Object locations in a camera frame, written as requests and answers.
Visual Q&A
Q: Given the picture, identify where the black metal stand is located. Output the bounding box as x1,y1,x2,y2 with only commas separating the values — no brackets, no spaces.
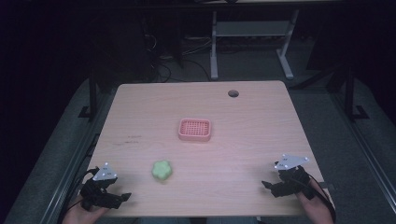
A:
78,66,101,120
342,63,371,123

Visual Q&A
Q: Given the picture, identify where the white metal desk frame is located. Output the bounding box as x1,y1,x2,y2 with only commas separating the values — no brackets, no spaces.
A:
209,8,301,80

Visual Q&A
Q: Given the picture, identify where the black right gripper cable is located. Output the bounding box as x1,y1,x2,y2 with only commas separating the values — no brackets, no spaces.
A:
306,174,338,223

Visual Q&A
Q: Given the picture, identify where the person's left hand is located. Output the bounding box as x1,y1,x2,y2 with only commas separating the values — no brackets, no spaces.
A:
62,199,110,224

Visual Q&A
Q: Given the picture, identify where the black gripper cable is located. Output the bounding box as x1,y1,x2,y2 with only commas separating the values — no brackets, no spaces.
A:
306,174,338,223
57,167,100,224

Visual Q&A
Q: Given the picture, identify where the pink slotted soap dish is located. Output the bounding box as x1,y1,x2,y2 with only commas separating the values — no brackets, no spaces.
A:
177,118,213,143

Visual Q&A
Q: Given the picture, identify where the grey metal floor rail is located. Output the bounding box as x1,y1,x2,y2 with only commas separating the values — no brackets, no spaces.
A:
39,90,117,224
328,91,396,208

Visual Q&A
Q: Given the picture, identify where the green flower-shaped soap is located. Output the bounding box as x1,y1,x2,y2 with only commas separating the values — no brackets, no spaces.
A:
151,160,174,181

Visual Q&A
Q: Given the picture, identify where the bundle of floor cables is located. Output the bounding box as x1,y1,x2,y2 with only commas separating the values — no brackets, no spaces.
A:
141,32,216,82

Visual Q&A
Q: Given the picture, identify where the person's right hand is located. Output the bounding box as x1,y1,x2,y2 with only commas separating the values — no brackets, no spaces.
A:
294,179,332,216

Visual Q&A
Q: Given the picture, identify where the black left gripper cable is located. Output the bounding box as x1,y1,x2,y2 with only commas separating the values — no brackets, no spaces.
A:
57,167,100,224

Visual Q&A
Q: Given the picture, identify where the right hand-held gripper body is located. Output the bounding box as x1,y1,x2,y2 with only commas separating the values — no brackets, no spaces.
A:
273,153,316,201

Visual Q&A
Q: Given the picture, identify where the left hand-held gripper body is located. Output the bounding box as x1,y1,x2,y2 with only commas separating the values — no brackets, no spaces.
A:
79,161,120,211

